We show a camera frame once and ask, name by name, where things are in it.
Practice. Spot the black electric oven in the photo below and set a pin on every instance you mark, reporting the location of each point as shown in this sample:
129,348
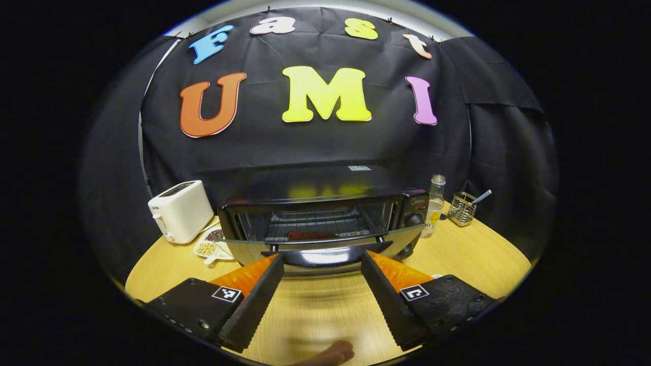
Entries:
315,178

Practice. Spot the brown meat piece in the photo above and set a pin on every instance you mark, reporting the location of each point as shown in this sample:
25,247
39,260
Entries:
310,236

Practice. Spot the white toaster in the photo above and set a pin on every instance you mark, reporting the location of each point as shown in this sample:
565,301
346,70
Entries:
183,213

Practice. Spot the black backdrop cloth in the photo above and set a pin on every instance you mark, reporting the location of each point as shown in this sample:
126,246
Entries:
315,147

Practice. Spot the white divided bean dish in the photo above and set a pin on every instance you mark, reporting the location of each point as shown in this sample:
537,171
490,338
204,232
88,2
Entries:
206,249

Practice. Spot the striped drinking straw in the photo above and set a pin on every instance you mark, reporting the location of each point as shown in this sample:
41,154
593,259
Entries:
482,196

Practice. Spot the clear glass bottle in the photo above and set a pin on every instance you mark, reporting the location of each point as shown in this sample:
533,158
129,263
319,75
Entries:
435,208

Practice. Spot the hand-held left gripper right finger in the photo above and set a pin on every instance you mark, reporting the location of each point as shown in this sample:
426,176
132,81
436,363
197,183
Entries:
389,307

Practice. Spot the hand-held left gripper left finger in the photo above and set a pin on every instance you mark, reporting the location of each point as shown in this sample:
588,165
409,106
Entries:
254,310

